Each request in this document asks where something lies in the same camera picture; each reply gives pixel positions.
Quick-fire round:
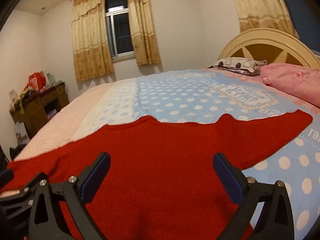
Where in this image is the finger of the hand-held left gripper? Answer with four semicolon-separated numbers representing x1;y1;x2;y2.
0;169;14;188
0;187;35;219

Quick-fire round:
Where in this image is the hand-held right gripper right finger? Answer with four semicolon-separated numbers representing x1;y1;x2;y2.
212;152;295;240

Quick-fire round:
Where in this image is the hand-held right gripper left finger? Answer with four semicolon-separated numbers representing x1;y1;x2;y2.
28;152;111;240

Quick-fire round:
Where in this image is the red knitted sweater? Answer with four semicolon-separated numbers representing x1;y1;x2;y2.
0;110;313;240

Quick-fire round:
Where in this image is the black bag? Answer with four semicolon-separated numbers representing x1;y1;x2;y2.
0;144;27;170

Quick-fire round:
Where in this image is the white printed shopping bag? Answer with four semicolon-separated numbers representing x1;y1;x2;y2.
14;122;28;143

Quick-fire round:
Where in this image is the brown wooden desk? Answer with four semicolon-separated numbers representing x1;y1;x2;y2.
11;81;69;139

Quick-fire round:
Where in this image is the white card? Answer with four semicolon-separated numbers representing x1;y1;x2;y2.
9;89;18;109

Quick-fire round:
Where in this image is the green cloth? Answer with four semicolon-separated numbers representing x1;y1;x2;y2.
15;87;34;107

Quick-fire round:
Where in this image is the pink blue polka dot blanket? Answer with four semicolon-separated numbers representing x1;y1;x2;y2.
14;66;320;235

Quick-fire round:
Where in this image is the red gift bag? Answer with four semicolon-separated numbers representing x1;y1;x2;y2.
27;72;47;90

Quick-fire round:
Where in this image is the white teal bag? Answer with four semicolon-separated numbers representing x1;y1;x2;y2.
45;71;57;87

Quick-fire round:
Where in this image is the white purple patterned pillow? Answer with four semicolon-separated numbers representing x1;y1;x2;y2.
207;57;268;76

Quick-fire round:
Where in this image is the pink pillow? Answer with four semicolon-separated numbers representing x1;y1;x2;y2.
260;63;320;108

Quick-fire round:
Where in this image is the cream wooden bed headboard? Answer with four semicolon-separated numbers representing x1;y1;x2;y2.
217;28;320;68

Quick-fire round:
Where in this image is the wide beige patterned curtain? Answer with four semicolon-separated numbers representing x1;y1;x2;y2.
72;0;115;82

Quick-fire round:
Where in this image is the barred window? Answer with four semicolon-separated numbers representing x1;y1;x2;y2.
105;0;135;60

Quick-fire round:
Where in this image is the narrow beige patterned curtain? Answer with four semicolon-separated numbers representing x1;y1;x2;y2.
126;0;160;66

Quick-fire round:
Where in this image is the beige curtain beside headboard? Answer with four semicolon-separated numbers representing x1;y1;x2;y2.
229;0;298;39

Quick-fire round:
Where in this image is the dark blue window pane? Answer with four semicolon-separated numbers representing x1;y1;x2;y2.
275;0;320;55

